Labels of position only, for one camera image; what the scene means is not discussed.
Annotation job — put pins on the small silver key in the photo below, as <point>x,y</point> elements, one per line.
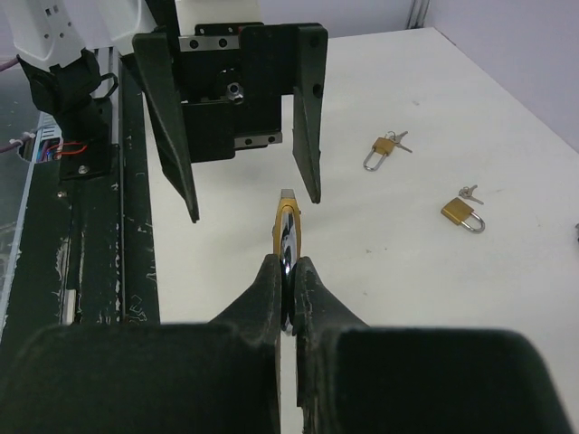
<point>467,193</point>

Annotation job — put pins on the left aluminium frame post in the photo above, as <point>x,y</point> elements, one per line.
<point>417,15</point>

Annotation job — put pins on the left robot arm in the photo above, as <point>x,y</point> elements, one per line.
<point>63,72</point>

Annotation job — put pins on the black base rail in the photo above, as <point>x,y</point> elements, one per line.
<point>83,249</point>

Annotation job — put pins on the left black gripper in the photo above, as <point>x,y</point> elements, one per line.
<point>216,116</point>

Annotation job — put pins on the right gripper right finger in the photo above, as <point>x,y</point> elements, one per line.
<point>357,378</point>

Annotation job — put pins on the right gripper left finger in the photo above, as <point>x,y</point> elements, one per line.
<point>217,377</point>

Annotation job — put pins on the large brass padlock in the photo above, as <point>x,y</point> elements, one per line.
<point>286,235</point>

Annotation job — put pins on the small brass padlock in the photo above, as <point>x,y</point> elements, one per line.
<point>384,147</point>
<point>459,213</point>

